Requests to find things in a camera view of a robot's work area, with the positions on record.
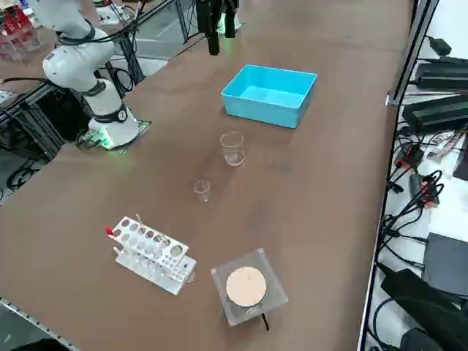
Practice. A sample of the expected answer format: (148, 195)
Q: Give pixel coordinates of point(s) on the thin glass stirring rod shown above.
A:
(139, 220)

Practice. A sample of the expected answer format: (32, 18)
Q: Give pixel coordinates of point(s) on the large clear glass beaker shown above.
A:
(232, 155)

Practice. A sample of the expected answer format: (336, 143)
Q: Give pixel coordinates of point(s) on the small clear glass beaker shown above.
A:
(202, 195)

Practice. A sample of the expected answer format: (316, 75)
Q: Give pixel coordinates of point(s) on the white plastic test-tube rack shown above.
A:
(146, 256)

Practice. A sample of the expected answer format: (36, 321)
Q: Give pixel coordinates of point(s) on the blue plastic bin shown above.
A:
(263, 108)

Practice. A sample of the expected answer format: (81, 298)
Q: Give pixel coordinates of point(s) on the white background device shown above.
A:
(108, 16)

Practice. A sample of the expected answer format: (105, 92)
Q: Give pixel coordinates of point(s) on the clear shelf with red packets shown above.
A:
(14, 40)

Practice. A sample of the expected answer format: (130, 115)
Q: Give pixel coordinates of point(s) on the small black power adapter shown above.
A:
(440, 45)

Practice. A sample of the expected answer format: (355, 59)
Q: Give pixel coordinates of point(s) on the black finned power supply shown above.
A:
(442, 75)
(435, 115)

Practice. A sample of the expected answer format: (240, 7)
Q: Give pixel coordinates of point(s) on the orange and black connector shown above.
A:
(409, 155)
(417, 184)

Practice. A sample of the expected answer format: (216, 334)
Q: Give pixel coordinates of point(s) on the dropper with red bulb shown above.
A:
(108, 230)

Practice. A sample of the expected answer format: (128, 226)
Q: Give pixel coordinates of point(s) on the dark brown board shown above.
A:
(461, 161)

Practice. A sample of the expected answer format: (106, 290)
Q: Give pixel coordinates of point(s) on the dark grey flat box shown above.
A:
(448, 256)

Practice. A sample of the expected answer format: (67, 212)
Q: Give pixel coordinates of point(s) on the aluminium frame post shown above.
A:
(412, 47)

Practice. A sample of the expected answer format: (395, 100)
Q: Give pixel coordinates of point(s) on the black metal frame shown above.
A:
(44, 113)

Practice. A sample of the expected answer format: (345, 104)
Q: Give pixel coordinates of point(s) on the aluminium edge rail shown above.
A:
(22, 315)

